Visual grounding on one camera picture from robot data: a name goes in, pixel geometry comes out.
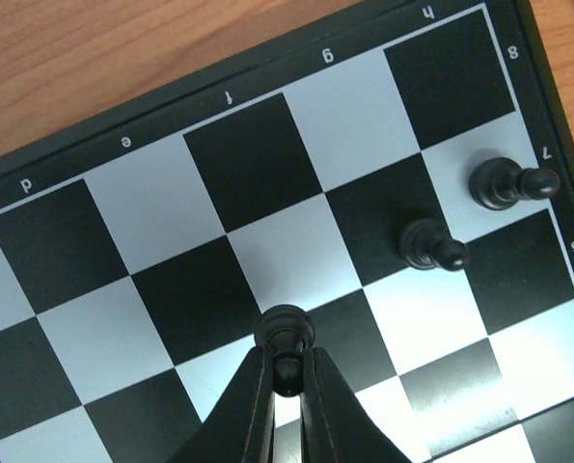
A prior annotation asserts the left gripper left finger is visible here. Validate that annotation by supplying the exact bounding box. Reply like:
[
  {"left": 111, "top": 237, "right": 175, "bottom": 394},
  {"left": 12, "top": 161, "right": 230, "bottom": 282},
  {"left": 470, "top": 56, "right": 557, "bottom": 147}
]
[{"left": 170, "top": 346, "right": 274, "bottom": 463}]

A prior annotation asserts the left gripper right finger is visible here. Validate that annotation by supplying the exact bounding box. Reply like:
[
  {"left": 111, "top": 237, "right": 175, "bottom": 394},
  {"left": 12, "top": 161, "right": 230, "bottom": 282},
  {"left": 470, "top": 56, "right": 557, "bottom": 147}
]
[{"left": 300, "top": 347, "right": 409, "bottom": 463}]

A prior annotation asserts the black pawn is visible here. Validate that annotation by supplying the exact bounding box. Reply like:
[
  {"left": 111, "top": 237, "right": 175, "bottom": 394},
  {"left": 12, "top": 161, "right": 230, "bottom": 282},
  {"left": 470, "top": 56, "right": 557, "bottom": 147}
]
[
  {"left": 254, "top": 304, "right": 315, "bottom": 397},
  {"left": 398, "top": 218, "right": 470, "bottom": 272},
  {"left": 468, "top": 157, "right": 560, "bottom": 211}
]

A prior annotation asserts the black silver chess board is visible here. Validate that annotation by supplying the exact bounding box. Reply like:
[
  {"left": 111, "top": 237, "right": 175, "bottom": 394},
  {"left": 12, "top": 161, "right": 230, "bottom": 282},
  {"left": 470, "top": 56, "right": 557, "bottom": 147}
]
[{"left": 0, "top": 1, "right": 574, "bottom": 462}]

